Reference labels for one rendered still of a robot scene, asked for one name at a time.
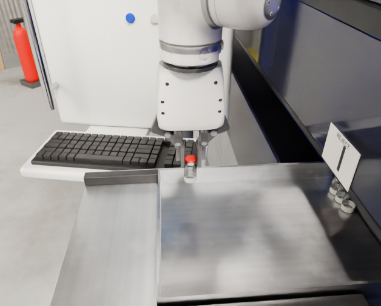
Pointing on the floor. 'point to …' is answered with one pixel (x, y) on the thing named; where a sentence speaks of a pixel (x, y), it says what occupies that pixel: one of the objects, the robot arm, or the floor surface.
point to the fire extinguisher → (25, 55)
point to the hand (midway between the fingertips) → (190, 153)
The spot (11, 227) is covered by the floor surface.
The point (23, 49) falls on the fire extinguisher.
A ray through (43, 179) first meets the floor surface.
